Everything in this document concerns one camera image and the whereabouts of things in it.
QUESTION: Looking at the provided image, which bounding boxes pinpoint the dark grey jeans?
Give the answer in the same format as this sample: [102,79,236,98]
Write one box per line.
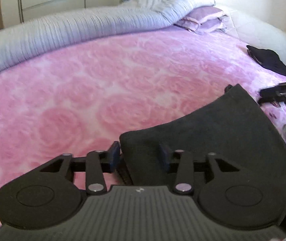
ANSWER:
[118,84,286,229]

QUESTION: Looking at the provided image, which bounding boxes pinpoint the folded black garment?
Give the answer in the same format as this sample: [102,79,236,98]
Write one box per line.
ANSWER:
[246,45,286,76]

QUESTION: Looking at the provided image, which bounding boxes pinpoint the pink rose blanket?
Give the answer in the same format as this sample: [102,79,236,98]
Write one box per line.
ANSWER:
[0,26,286,187]

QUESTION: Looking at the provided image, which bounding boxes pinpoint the lilac pillow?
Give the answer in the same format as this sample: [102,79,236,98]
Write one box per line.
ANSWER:
[174,6,229,35]

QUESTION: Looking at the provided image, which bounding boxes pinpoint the white striped duvet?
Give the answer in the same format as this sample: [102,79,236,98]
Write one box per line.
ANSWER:
[0,0,216,72]

